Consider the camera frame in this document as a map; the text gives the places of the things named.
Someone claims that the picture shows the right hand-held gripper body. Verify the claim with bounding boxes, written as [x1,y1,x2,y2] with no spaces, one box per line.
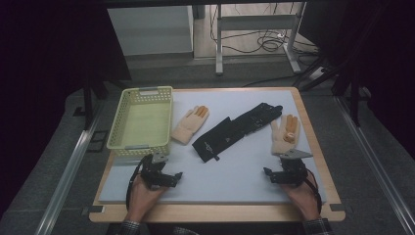
[270,148,313,189]

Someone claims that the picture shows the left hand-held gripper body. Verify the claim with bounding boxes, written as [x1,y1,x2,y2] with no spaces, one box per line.
[140,151,177,191]

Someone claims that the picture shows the pale green plastic basket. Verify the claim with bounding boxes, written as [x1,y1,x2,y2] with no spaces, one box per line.
[106,85,174,159]

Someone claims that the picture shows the person's left hand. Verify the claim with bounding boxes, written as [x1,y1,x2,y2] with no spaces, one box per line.
[125,174,168,223]

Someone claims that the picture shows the person's right hand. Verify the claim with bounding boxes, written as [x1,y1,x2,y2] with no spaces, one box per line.
[281,177,322,222]

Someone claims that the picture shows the light blue table mat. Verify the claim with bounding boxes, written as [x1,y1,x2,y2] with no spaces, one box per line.
[98,89,328,206]

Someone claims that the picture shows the beige glove orange fingertips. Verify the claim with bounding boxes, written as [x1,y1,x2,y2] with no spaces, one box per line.
[170,105,210,146]
[270,114,300,156]

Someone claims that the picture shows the person's plaid clothing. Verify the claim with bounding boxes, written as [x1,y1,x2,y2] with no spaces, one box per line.
[171,226,201,235]

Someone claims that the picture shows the black metal stand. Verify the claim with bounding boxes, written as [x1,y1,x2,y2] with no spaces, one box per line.
[81,72,132,131]

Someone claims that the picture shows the black tripod stand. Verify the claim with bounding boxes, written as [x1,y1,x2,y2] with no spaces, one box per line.
[293,53,371,127]

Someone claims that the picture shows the dark curtain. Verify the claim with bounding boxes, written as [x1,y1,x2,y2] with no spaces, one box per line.
[0,0,132,218]
[298,0,415,162]

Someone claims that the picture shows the white cabinet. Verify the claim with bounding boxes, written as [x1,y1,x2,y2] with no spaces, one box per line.
[107,5,195,57]

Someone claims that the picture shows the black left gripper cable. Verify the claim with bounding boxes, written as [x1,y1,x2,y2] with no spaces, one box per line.
[125,156,147,212]

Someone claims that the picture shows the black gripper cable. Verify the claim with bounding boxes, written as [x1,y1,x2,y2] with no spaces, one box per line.
[125,156,147,212]
[303,167,323,214]

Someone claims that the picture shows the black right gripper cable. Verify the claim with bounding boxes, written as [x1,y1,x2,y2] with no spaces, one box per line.
[303,167,323,214]

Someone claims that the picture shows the small black floor frame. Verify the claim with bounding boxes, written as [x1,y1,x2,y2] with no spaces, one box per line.
[86,129,110,153]

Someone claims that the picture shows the aluminium floor rail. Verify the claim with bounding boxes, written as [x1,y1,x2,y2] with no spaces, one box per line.
[33,100,110,235]
[334,95,415,235]

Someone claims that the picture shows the tangle of black floor cables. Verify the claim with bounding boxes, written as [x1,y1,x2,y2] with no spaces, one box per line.
[209,3,320,57]

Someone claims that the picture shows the white metal desk frame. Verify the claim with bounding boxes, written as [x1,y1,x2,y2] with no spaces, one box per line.
[214,2,308,76]

